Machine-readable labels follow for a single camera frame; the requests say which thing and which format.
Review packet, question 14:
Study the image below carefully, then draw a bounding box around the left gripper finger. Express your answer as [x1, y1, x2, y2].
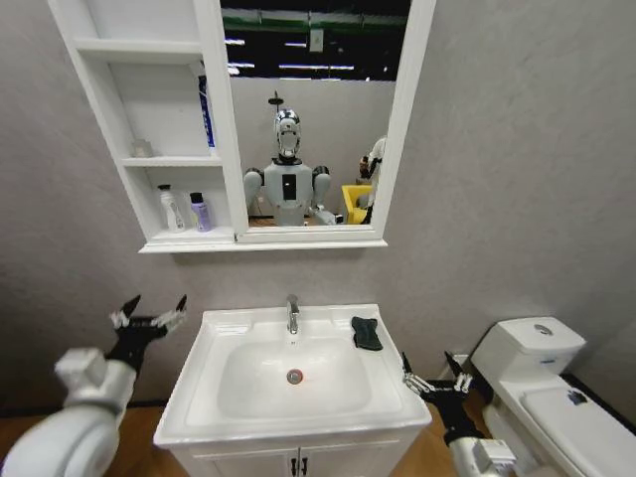
[109, 294, 143, 329]
[150, 293, 189, 332]

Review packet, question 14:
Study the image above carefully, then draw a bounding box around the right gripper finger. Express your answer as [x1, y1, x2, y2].
[443, 350, 474, 395]
[400, 351, 425, 397]

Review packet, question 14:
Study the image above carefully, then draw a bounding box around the dark folded towel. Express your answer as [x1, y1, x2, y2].
[350, 315, 385, 352]

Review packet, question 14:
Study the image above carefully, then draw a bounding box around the white ceramic washbasin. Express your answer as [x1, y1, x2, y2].
[152, 302, 433, 451]

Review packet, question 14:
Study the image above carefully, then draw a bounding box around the white vanity cabinet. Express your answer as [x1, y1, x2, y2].
[168, 430, 421, 477]

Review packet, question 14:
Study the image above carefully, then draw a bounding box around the white toilet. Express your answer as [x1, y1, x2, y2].
[468, 316, 636, 477]

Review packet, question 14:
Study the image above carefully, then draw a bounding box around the purple bottle black cap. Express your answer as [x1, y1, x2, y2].
[189, 191, 215, 234]

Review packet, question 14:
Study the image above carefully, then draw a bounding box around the white bottle black cap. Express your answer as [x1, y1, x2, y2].
[157, 184, 189, 233]

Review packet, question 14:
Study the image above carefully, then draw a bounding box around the chrome faucet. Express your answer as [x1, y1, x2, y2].
[285, 293, 302, 336]

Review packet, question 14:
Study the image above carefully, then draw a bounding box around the blue and white tube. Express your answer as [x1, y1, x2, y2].
[197, 60, 219, 150]

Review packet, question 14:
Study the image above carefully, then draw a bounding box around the rectangular wall mirror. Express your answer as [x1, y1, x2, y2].
[220, 0, 413, 231]

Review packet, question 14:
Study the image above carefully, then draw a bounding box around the white wall shelf cabinet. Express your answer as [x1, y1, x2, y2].
[47, 0, 438, 255]

